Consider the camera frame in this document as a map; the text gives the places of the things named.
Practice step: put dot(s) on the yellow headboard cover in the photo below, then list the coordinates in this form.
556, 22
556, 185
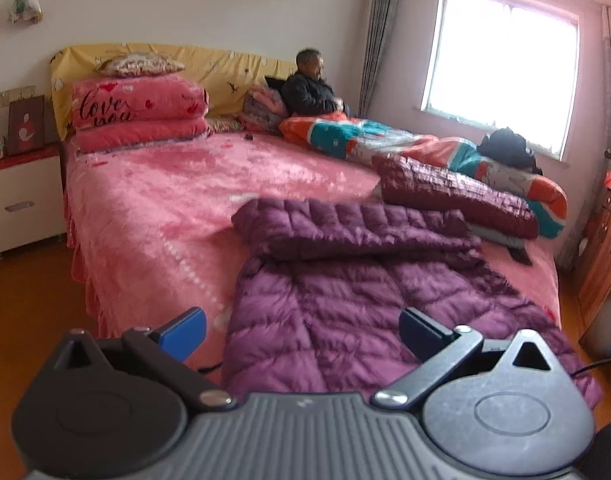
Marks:
225, 80

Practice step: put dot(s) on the black bag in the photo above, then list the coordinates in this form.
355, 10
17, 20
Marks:
508, 147

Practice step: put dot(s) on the window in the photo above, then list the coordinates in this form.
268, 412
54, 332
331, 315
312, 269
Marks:
500, 60

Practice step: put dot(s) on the orange teal printed blanket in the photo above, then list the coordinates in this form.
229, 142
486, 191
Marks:
335, 135

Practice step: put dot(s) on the grey cloth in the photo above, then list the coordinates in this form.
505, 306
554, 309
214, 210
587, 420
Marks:
495, 237

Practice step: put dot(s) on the maroon down jacket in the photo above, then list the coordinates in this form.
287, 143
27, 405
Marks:
450, 195

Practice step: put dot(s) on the pink bed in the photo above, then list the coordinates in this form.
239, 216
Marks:
150, 210

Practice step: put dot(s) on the small black cloth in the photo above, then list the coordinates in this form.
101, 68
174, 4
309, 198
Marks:
521, 256

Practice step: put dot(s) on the white nightstand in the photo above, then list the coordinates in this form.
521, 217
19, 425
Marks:
20, 185

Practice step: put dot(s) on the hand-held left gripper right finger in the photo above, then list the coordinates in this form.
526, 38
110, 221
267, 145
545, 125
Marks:
418, 332

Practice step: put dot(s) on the black cushion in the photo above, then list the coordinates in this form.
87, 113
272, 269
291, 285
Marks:
275, 84

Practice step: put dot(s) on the wooden cabinet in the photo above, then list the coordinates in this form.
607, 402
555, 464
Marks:
600, 250

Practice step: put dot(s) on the grey round container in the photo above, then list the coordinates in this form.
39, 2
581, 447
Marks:
608, 335

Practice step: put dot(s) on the floral pillow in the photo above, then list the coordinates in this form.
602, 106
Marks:
225, 125

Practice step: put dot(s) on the dark round object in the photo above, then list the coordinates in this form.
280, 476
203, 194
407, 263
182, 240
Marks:
605, 452

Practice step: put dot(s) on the pink lettered folded blanket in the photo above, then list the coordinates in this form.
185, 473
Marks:
150, 100

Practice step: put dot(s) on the floral cushion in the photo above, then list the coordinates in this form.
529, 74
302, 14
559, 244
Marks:
140, 65

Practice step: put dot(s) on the plain pink folded blanket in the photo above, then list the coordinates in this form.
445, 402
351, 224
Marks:
135, 135

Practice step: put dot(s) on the purple down jacket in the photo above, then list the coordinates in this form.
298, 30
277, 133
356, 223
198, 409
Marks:
365, 300

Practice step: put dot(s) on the pink pillows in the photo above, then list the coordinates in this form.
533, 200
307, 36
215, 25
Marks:
263, 110

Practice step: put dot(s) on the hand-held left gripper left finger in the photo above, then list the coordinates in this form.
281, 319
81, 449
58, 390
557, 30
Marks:
185, 332

